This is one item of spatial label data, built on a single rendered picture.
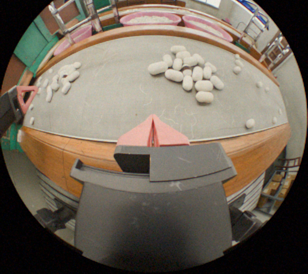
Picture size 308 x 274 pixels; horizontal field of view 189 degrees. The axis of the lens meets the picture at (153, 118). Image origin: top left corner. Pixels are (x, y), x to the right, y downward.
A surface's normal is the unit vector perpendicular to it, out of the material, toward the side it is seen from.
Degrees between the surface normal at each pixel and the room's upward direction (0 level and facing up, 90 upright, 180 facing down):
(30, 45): 90
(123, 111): 0
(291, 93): 90
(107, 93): 0
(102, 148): 45
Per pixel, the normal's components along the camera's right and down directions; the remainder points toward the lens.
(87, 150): 0.00, -0.86
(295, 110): -1.00, 0.09
